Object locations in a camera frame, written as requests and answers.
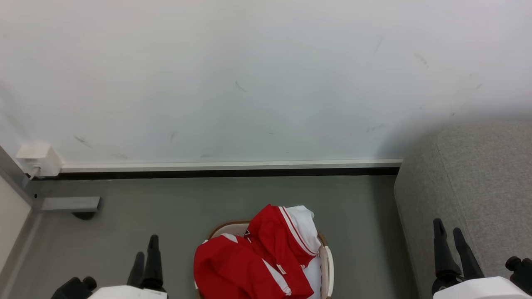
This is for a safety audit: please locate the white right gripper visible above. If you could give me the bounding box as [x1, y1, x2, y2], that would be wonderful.
[431, 218, 532, 299]

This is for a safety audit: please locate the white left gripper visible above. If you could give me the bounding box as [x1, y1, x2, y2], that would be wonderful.
[86, 235, 168, 299]

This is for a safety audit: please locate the red and white jacket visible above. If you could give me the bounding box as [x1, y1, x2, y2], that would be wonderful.
[193, 203, 323, 299]

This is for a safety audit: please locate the cream plastic laundry basket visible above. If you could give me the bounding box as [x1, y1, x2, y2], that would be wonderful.
[195, 219, 335, 299]

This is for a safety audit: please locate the white cloth basket liner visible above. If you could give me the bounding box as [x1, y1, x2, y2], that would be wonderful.
[303, 254, 323, 299]

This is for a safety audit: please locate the grey fabric sofa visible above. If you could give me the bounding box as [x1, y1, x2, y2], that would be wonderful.
[394, 121, 532, 299]

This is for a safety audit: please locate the white and black baseboard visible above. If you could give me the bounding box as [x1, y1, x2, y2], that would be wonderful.
[31, 158, 404, 181]

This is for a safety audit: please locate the white board panel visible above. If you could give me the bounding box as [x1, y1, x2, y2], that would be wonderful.
[0, 174, 33, 272]

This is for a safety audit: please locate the grey metal frame leg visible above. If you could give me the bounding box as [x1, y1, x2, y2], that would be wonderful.
[0, 145, 101, 213]

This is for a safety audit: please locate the white wall socket box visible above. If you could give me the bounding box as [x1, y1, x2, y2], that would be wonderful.
[16, 143, 62, 177]

